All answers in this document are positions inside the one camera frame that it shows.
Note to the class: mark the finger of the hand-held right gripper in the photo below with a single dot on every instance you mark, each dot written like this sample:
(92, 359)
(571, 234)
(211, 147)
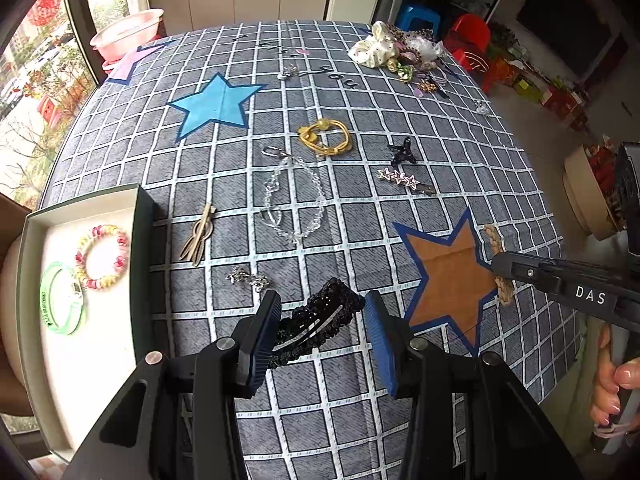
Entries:
(522, 270)

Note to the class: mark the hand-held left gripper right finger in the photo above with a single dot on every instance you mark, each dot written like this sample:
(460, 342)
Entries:
(381, 345)

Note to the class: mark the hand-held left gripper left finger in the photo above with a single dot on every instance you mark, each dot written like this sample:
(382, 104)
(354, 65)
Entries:
(264, 342)

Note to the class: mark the black beaded hair clip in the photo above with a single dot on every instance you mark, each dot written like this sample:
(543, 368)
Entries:
(327, 305)

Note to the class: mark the silver charm brooch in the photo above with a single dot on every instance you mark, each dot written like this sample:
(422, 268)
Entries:
(247, 277)

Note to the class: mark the beige hair clip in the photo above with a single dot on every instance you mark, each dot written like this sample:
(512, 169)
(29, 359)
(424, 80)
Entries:
(200, 232)

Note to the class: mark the silver star hair clip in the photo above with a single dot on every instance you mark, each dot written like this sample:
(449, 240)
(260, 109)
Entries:
(400, 176)

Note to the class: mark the dark green jewelry box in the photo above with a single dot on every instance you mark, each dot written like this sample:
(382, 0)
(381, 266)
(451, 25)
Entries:
(100, 340)

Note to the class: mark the black claw clip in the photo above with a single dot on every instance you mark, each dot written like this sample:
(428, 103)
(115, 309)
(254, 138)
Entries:
(401, 152)

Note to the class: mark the person's right hand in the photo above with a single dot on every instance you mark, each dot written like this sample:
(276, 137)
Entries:
(602, 390)

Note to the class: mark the round beige box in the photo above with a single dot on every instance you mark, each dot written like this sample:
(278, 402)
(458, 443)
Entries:
(582, 195)

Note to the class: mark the grey checked star tablecloth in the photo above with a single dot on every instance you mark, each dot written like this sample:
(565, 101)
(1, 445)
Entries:
(360, 240)

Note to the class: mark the small silver trinket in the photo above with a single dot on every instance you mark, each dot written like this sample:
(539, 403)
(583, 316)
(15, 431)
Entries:
(482, 108)

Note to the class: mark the red cardboard box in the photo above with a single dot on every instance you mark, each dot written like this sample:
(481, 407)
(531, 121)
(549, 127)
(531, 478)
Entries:
(562, 100)

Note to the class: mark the green translucent bangle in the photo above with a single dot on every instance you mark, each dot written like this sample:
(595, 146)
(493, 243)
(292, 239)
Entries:
(50, 285)

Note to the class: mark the red plastic stool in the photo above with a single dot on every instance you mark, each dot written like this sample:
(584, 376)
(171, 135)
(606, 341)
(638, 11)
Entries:
(467, 35)

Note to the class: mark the black television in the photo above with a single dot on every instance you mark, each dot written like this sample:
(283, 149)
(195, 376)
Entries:
(565, 30)

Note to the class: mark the pile of scrunchies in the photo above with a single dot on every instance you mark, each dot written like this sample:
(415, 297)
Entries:
(375, 47)

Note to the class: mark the small silver earring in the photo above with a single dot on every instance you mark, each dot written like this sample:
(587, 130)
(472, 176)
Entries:
(287, 72)

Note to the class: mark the blue plastic stool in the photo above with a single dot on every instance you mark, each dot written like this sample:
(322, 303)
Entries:
(419, 16)

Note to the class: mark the pink plastic basin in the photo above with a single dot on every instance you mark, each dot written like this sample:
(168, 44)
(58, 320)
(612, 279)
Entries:
(125, 30)

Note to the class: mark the red window decal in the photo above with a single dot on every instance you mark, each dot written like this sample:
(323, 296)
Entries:
(45, 7)

